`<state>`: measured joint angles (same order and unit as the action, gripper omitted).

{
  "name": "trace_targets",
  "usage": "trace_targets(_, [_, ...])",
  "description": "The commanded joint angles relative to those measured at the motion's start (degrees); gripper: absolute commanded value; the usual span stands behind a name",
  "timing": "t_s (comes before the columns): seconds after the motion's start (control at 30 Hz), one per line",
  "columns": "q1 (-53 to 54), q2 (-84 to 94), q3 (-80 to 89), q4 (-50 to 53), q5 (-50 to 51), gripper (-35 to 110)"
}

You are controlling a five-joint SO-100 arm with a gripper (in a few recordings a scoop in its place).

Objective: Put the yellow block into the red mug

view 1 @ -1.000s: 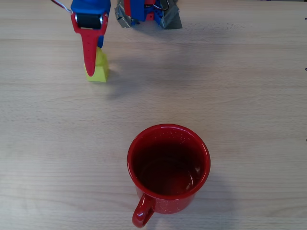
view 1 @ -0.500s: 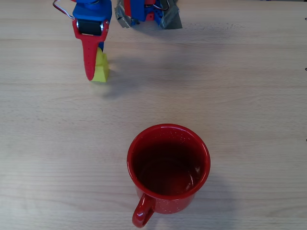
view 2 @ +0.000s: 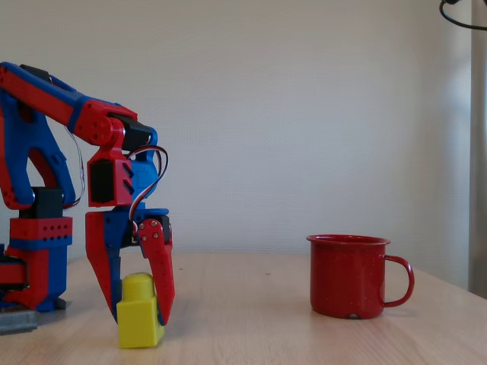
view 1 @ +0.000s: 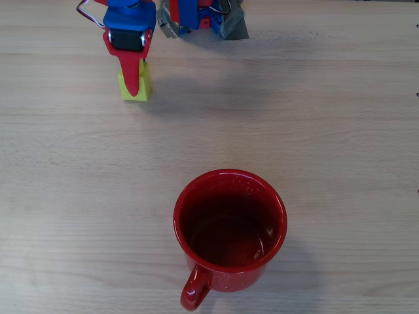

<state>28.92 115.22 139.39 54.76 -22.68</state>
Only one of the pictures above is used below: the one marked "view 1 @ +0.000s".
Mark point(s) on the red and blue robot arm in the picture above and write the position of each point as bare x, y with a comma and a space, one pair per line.
186, 13

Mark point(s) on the grey duct tape piece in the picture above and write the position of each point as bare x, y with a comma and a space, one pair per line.
235, 27

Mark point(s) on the grey metal clamp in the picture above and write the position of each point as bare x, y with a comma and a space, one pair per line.
165, 24

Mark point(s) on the blue gripper, black servo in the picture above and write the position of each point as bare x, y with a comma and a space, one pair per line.
126, 40

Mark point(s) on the red enamel mug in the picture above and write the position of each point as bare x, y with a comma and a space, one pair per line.
229, 281

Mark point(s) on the yellow-green toy block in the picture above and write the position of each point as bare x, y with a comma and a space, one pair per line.
144, 88

